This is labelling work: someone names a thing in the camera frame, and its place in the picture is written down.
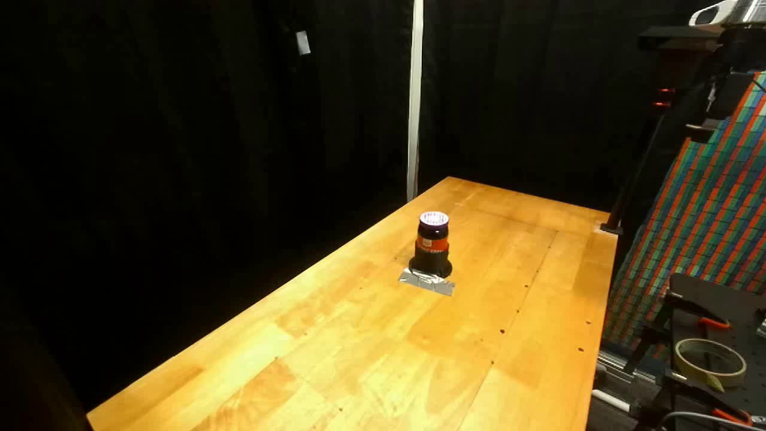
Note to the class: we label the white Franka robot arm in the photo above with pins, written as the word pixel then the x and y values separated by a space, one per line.
pixel 727 11

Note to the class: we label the black curtain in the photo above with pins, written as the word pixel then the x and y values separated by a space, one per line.
pixel 160 160

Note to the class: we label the white vertical pole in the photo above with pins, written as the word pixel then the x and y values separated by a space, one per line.
pixel 416 96

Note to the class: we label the small white hanging tag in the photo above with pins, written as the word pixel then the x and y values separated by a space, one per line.
pixel 303 41

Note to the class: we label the colourful striped woven board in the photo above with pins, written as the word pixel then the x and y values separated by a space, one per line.
pixel 709 217

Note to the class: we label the beige masking tape roll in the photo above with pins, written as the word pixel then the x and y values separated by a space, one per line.
pixel 691 369

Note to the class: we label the dark bottle with purple-white lid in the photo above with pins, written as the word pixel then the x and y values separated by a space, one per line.
pixel 435 242

